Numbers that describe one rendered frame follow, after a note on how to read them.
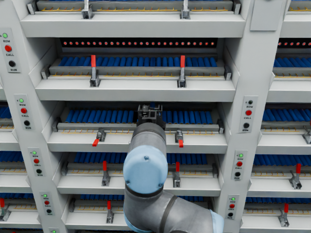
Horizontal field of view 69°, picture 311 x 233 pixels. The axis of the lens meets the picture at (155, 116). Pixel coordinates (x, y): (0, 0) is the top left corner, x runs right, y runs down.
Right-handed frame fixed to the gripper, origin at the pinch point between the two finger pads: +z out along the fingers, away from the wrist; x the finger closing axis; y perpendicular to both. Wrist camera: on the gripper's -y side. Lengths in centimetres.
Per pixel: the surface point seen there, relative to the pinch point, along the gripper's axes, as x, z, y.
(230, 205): -29.3, -8.3, -32.8
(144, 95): 1.9, -7.7, 9.8
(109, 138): 14.4, -6.1, -6.2
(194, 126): -14.6, -3.0, -2.7
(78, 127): 25.5, -3.5, -3.3
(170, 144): -6.2, -8.0, -7.0
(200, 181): -17.9, -4.7, -24.8
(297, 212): -60, -1, -43
